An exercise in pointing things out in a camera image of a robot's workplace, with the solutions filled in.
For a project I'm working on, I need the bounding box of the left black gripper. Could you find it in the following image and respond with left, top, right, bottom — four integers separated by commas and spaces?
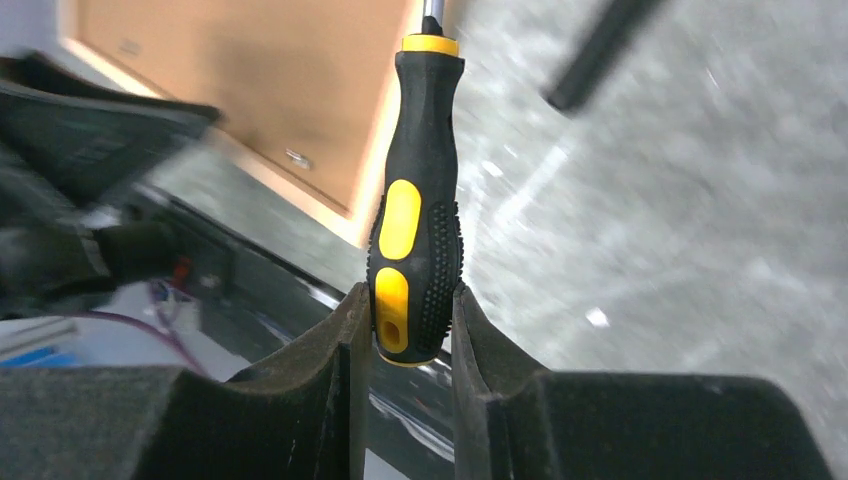
1, 52, 221, 318

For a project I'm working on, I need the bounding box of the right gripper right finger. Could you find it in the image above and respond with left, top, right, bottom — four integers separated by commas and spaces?
451, 286, 832, 479

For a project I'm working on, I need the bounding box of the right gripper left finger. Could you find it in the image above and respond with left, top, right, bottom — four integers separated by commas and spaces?
1, 284, 371, 479

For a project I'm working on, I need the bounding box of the yellow black screwdriver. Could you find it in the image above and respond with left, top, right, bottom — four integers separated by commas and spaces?
367, 1, 465, 367

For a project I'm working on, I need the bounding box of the wooden picture frame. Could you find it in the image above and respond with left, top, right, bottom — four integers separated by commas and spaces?
57, 1, 421, 247

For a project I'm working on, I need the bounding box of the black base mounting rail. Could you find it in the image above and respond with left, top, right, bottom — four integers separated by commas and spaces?
123, 188, 454, 479

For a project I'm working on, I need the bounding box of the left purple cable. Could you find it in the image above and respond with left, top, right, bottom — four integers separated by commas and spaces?
72, 281, 207, 376

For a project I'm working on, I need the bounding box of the aluminium extrusion rail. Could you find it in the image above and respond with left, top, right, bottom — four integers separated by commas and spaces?
1, 317, 79, 362

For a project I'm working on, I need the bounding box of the black handle hammer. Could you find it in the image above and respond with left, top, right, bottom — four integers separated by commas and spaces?
543, 0, 662, 116

